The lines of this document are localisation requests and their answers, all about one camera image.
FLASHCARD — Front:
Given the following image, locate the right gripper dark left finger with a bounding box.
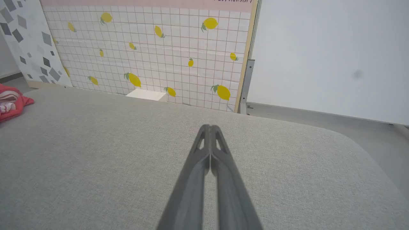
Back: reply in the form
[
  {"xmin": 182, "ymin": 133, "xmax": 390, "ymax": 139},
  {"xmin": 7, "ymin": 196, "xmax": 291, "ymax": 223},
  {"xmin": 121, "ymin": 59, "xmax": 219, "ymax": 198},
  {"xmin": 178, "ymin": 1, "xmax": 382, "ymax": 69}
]
[{"xmin": 157, "ymin": 124, "xmax": 211, "ymax": 230}]

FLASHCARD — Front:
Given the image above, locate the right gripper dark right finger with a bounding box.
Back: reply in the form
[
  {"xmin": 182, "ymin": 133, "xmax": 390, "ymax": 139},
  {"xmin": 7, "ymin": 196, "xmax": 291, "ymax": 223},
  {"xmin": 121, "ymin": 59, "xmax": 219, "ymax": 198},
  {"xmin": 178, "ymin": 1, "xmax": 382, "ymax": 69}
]
[{"xmin": 210, "ymin": 125, "xmax": 263, "ymax": 230}]

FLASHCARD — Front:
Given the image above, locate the red white basketball jersey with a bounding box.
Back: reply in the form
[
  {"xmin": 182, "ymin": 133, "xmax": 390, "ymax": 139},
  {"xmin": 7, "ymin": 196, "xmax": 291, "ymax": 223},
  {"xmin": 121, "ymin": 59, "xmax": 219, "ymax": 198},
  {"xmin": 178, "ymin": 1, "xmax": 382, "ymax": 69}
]
[{"xmin": 0, "ymin": 84, "xmax": 35, "ymax": 122}]

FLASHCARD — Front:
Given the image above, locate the white box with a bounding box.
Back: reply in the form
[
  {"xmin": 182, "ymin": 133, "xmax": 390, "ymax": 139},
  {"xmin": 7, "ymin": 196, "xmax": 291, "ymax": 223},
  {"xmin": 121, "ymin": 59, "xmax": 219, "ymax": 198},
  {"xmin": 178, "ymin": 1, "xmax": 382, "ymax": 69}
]
[{"xmin": 126, "ymin": 88, "xmax": 167, "ymax": 102}]

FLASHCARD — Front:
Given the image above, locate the lemon print tiled panel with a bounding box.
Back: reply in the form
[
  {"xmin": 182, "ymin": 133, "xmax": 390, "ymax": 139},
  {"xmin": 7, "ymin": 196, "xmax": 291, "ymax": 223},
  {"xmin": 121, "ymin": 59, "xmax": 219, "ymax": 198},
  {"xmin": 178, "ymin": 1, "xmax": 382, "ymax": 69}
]
[{"xmin": 40, "ymin": 0, "xmax": 259, "ymax": 113}]

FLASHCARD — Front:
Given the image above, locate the grey terrazzo print panel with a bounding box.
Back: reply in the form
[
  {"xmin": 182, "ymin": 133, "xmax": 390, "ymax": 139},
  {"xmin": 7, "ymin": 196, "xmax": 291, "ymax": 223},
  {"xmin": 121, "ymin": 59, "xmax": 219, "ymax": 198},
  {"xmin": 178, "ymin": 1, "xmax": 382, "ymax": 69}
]
[{"xmin": 0, "ymin": 0, "xmax": 73, "ymax": 88}]

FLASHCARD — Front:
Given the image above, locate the grey metal stand post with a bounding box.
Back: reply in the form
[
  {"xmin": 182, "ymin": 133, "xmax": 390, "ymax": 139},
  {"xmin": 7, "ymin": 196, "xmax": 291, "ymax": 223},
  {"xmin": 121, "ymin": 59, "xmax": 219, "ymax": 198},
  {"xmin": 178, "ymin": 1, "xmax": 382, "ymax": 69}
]
[{"xmin": 240, "ymin": 59, "xmax": 255, "ymax": 115}]

